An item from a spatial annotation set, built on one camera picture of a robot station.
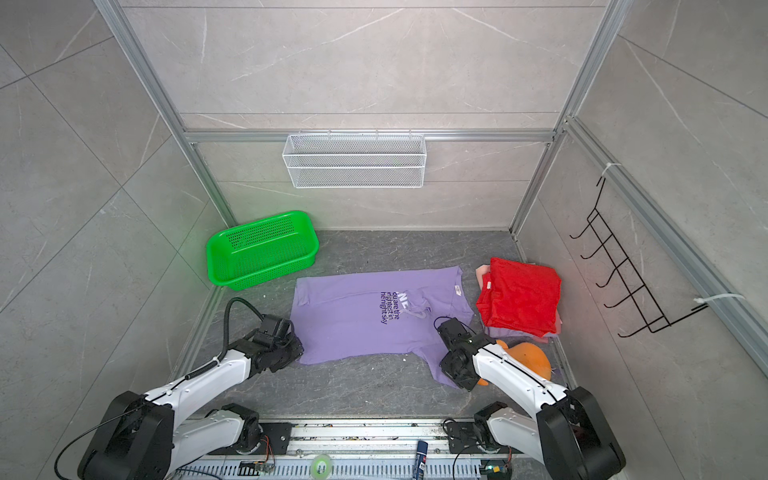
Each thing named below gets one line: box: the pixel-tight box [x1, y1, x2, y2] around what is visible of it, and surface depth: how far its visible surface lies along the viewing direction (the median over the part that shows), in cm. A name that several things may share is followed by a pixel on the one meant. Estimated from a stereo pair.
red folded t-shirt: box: [476, 258, 562, 337], surface depth 92 cm
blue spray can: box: [414, 440, 429, 480], surface depth 70 cm
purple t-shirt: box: [290, 266, 475, 389], surface depth 100 cm
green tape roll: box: [311, 454, 332, 480], surface depth 71 cm
